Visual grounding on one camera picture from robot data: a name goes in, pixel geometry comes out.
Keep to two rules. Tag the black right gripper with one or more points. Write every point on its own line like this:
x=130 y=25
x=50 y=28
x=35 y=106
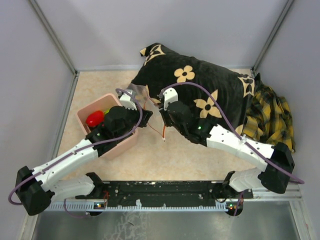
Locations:
x=165 y=113

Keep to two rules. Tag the red toy pepper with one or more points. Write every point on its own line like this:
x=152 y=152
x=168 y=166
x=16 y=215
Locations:
x=95 y=118

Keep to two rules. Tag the black floral pillow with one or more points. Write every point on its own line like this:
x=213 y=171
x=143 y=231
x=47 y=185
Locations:
x=210 y=90

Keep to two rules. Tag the clear zip bag red zipper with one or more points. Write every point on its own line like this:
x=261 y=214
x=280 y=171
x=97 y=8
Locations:
x=155 y=122

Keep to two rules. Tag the aluminium frame rail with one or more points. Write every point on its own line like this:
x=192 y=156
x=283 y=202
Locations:
x=257 y=194

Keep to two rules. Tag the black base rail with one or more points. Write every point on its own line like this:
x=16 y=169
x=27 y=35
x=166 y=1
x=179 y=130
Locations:
x=162 y=193

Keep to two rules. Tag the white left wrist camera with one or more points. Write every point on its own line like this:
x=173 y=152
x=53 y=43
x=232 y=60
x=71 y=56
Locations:
x=126 y=98

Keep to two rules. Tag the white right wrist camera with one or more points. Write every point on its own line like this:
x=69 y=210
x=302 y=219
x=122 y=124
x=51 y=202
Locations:
x=167 y=97

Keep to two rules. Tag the yellow plaid shirt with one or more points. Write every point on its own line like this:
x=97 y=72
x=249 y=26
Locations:
x=269 y=119

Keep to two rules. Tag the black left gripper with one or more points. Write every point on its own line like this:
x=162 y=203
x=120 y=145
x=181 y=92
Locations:
x=146 y=115

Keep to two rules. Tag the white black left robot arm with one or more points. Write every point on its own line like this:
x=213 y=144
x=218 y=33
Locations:
x=37 y=188

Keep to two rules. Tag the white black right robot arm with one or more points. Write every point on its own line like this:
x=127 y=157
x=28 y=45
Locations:
x=272 y=163

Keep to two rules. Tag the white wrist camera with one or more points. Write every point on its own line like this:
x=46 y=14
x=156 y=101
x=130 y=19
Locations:
x=167 y=97
x=126 y=98

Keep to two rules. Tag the pink plastic basket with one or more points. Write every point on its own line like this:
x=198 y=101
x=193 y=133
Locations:
x=104 y=103

